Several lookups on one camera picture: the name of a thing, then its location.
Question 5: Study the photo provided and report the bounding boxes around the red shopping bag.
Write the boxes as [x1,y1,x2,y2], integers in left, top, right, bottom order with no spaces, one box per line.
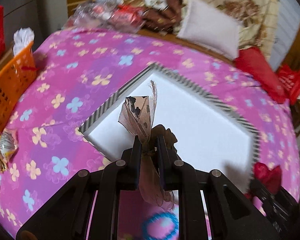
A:
[276,64,300,106]

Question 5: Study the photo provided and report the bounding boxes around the red heart cushion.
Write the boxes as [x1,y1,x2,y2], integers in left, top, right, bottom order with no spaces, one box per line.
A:
[235,47,286,104]

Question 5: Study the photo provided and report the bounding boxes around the white tissue in basket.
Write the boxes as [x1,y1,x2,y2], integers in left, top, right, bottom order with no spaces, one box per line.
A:
[13,28,34,56]

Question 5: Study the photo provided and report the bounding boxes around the blue bead bracelet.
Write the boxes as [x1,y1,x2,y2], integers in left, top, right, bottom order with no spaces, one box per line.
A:
[142,212,180,240]

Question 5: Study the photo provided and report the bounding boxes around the white small pillow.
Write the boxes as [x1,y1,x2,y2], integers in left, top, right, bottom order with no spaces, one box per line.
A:
[177,0,241,61]

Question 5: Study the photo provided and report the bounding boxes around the brown patterned blanket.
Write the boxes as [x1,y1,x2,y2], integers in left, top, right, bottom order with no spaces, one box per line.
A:
[142,0,183,33]

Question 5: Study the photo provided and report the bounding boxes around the wrapped candy ornaments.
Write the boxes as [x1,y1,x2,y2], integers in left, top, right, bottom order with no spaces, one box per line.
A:
[0,129,19,172]

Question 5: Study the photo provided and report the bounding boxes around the clear plastic bag of items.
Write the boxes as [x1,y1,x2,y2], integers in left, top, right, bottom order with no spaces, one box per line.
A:
[63,0,145,33]

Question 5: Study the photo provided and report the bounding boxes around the beige floral quilt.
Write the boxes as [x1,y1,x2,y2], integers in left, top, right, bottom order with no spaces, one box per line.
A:
[180,0,281,61]

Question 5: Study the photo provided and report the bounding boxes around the pink floral bedsheet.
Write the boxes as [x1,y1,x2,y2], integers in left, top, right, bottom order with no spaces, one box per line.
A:
[0,29,300,237]

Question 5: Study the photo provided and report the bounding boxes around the brown sheer ribbon bow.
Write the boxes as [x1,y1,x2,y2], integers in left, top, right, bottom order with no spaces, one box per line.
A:
[119,80,178,211]

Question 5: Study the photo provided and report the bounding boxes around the red satin bow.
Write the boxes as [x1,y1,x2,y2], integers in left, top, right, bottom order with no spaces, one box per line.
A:
[245,162,282,202]

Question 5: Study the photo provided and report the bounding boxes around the striped shallow cardboard box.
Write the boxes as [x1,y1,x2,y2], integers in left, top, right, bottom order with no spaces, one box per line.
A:
[79,63,260,192]

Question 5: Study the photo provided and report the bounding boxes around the orange plastic basket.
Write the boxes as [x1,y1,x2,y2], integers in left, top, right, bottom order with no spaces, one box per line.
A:
[0,42,37,131]

